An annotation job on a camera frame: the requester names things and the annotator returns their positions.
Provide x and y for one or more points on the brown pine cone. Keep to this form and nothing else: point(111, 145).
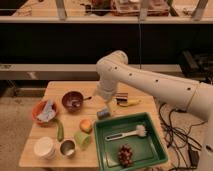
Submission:
point(125, 155)

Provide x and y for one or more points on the white blue cloth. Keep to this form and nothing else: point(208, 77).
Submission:
point(48, 112)

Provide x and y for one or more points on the metal cup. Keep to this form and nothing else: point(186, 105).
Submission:
point(67, 148)

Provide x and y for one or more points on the dark striped block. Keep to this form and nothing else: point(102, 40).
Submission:
point(121, 97)

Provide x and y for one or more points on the orange fruit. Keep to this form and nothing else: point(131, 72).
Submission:
point(85, 125)

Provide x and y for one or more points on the orange bowl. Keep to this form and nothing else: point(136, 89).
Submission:
point(37, 109)

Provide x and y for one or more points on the green plastic tray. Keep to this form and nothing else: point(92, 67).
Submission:
point(147, 151)

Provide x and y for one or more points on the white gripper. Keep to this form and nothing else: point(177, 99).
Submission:
point(105, 95)

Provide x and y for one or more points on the white dish brush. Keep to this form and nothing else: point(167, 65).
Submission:
point(139, 131)

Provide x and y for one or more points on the green cucumber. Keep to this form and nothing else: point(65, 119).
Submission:
point(60, 130)

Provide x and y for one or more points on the spoon in brown bowl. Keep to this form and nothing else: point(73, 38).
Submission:
point(85, 99)

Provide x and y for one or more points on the yellow banana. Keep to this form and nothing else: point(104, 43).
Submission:
point(127, 103)

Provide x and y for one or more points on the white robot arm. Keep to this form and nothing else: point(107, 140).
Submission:
point(192, 96)

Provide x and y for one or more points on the white plastic cup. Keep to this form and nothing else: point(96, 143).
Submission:
point(44, 148)

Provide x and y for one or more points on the dark brown bowl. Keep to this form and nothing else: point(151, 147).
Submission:
point(68, 97)

